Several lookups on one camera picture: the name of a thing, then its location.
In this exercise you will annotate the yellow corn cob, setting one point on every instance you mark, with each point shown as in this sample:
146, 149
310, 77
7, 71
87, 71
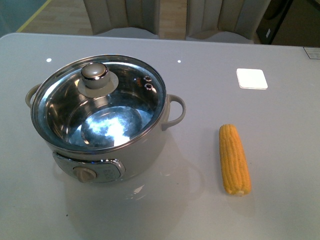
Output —
234, 168

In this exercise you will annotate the label sticker on table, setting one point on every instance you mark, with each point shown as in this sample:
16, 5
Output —
312, 52

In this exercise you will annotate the beige chair on right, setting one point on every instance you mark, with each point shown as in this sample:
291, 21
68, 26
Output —
224, 21

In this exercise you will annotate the beige chair on left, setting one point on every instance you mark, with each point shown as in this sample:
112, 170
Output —
138, 19

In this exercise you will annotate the beige chair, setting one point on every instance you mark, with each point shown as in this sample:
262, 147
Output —
138, 19
224, 21

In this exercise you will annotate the white electric cooking pot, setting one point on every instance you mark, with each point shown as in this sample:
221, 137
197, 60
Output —
118, 164

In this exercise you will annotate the glass lid with gold knob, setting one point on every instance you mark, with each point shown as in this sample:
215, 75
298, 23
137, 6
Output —
99, 103

